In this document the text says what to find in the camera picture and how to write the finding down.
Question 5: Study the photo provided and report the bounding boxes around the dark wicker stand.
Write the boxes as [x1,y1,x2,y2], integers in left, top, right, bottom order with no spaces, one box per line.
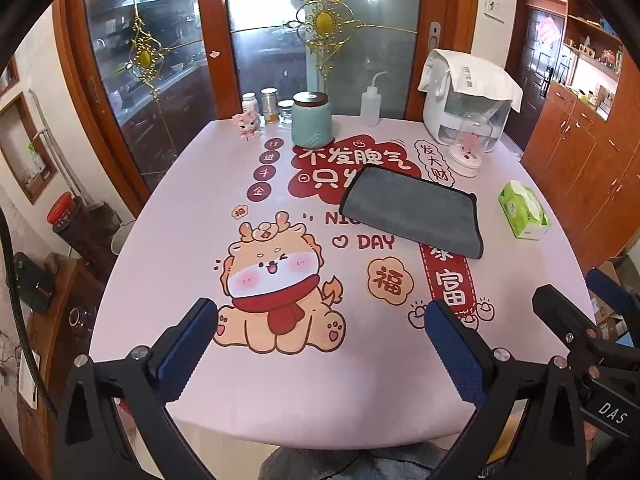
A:
[52,201,123,272]

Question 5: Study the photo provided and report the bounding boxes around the pink dragon figurine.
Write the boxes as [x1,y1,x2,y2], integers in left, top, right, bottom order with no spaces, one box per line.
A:
[231,112,265,142]

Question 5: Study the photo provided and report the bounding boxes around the grey towel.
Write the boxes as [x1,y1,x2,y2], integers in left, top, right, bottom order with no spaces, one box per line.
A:
[339,162,485,261]

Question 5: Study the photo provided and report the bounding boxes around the wooden wall shelf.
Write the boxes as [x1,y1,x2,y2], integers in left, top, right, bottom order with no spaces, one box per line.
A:
[554,0,632,123]

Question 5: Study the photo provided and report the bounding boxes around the red lid jar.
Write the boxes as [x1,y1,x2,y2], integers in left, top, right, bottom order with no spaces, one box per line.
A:
[47,192,79,227]

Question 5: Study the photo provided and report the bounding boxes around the glass dome with pink figurine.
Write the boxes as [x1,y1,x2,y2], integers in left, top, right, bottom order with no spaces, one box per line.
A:
[447,112,494,179]

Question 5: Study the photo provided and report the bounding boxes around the pink printed tablecloth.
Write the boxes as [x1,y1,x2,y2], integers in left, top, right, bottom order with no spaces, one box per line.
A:
[90,118,599,449]

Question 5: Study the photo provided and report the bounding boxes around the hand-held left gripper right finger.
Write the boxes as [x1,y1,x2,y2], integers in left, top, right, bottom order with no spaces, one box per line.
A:
[424,300,587,480]

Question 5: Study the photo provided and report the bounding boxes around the black bag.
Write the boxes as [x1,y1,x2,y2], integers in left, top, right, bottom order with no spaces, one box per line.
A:
[12,252,57,312]

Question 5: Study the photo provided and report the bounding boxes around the metal lid jar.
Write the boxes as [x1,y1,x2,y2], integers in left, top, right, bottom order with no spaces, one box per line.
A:
[260,88,281,125]

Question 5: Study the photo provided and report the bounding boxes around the white squeeze bottle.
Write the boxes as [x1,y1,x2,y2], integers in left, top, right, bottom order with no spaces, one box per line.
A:
[360,71,394,127]

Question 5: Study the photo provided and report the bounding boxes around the black cable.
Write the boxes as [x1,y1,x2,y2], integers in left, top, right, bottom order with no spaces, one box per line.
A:
[0,209,57,413]

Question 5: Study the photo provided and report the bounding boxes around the glass door with gold ornament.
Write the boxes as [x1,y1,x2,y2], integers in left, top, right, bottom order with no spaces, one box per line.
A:
[62,0,221,211]
[195,0,441,121]

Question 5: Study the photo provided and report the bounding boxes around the wooden cabinet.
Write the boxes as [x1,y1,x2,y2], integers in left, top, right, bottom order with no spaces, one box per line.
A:
[520,80,640,266]

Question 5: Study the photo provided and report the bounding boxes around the white cloth cover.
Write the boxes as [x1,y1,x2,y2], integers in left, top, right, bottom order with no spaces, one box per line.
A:
[418,48,524,112]

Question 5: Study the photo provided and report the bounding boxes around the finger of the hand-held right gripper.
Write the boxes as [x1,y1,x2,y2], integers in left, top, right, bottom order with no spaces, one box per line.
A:
[586,268,640,342]
[532,284,609,377]

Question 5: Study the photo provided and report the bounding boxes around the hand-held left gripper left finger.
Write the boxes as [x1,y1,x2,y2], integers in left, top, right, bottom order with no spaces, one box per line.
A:
[52,298,219,480]

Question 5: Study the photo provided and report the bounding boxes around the brown wooden door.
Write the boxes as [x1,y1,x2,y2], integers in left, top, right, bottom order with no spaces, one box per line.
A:
[504,0,567,128]

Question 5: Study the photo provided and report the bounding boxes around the green tissue box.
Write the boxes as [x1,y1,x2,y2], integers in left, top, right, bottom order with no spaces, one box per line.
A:
[498,181,553,240]

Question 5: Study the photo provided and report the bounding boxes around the white water dispenser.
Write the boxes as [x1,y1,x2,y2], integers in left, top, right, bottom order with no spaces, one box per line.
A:
[423,72,514,154]

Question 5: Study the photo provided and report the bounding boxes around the teal ceramic canister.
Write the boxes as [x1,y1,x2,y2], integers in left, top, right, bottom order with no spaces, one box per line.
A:
[291,91,335,149]

